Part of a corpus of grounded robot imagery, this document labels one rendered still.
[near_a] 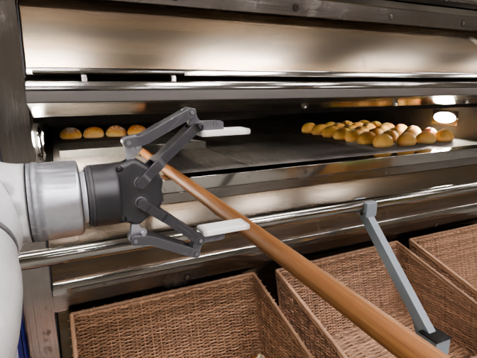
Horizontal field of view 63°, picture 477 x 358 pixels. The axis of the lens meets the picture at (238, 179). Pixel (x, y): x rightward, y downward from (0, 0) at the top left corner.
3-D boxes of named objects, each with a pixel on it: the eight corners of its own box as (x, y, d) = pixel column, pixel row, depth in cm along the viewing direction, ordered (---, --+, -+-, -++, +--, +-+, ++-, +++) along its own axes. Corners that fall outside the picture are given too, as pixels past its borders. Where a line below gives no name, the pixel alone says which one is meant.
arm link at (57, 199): (36, 227, 49) (86, 220, 52) (34, 256, 41) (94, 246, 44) (27, 156, 47) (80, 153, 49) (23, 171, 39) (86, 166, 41)
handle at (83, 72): (34, 94, 81) (35, 95, 82) (187, 92, 94) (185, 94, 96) (30, 65, 80) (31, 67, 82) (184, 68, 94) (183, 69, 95)
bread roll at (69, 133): (59, 140, 183) (58, 128, 181) (59, 138, 189) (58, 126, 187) (82, 138, 187) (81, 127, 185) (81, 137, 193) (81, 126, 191)
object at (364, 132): (297, 132, 212) (298, 122, 210) (365, 128, 231) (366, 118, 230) (381, 148, 158) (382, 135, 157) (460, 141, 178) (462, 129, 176)
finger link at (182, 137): (135, 185, 51) (128, 177, 50) (195, 124, 52) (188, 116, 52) (142, 192, 47) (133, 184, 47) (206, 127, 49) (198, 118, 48)
